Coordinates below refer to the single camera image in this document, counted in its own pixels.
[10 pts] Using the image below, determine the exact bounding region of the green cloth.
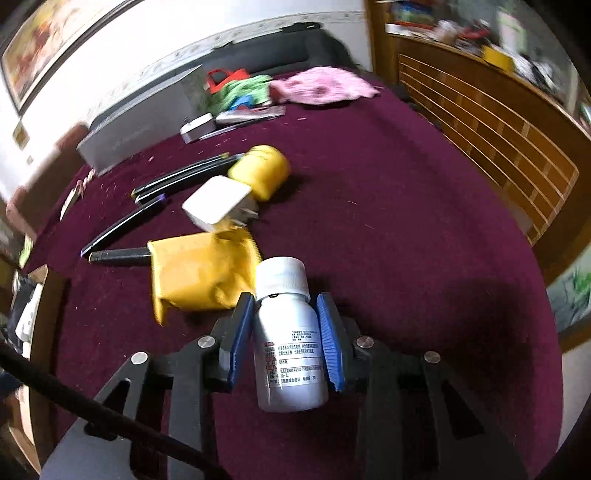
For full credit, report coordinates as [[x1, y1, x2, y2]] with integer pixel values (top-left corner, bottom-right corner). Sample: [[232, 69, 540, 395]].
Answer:
[[215, 74, 273, 112]]

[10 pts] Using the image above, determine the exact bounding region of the framed horse painting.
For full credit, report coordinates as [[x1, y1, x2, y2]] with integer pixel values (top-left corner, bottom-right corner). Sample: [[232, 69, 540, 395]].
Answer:
[[0, 0, 130, 116]]

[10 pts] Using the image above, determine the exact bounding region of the yellow padded pouch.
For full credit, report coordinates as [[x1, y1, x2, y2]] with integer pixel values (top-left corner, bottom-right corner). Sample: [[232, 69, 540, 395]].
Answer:
[[147, 228, 263, 326]]

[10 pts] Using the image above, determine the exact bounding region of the black cable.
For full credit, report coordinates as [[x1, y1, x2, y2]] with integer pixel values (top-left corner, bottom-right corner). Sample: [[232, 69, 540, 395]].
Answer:
[[0, 344, 232, 480]]

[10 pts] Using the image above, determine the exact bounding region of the yellow box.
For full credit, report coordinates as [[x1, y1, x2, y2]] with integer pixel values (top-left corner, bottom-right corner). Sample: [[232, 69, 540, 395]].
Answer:
[[482, 44, 515, 72]]

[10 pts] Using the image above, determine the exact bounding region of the yellow plastic jar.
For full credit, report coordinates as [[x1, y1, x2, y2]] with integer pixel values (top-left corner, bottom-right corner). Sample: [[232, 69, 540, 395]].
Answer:
[[228, 144, 291, 201]]

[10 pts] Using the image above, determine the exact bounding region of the pink floral towel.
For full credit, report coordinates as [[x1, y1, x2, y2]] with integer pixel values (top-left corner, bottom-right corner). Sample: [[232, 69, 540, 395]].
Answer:
[[269, 66, 380, 106]]

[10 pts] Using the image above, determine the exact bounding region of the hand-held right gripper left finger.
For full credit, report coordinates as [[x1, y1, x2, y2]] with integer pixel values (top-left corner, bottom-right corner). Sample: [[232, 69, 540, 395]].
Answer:
[[83, 292, 257, 480]]

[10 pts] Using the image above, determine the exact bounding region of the long grey box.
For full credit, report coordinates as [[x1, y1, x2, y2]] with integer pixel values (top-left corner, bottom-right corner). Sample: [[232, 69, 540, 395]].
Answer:
[[76, 65, 211, 176]]

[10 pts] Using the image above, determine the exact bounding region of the toothpaste tube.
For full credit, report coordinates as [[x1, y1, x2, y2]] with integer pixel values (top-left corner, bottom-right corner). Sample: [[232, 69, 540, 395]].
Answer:
[[215, 105, 287, 127]]

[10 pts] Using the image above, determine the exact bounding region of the long black pen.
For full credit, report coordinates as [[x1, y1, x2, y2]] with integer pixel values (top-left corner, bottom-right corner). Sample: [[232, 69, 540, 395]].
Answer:
[[80, 198, 168, 258]]

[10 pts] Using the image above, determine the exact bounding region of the white medicine bottle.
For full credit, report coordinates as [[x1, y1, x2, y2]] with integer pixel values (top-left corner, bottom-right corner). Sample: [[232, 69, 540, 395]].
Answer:
[[253, 257, 329, 414]]

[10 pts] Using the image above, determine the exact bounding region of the small white charger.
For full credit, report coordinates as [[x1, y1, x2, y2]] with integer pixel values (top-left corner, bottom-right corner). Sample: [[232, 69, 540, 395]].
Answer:
[[180, 113, 218, 145]]

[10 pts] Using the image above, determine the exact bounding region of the red paper bag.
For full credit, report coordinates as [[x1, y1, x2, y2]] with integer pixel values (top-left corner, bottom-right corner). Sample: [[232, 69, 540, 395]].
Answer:
[[205, 68, 250, 93]]

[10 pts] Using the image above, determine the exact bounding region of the white power adapter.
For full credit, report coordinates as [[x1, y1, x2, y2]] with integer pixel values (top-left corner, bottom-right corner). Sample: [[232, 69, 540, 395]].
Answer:
[[181, 175, 259, 234]]

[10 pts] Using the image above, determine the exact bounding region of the brown chair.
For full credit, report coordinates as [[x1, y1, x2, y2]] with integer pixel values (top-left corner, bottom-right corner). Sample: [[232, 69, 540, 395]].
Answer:
[[4, 122, 90, 241]]

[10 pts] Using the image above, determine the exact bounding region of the white keychain tool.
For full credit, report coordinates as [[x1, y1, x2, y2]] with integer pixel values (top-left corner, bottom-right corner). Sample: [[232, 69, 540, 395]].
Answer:
[[59, 168, 95, 221]]

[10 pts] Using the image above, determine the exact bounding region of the cardboard box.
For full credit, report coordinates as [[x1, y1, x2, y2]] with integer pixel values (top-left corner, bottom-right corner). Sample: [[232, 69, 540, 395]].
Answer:
[[9, 264, 70, 384]]

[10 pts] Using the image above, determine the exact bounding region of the short black marker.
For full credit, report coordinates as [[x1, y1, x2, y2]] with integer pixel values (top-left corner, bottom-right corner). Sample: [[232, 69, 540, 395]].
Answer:
[[88, 248, 152, 266]]

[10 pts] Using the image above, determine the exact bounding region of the black sofa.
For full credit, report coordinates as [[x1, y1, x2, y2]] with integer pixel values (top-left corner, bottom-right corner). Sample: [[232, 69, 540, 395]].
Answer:
[[203, 25, 370, 81]]

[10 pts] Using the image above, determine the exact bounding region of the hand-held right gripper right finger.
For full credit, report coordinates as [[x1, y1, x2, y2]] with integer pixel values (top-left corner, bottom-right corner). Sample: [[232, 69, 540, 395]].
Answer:
[[315, 291, 529, 480]]

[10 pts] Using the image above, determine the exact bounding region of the landscape painting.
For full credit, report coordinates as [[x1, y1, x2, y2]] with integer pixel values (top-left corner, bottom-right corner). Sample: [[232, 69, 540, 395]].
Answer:
[[547, 263, 591, 333]]

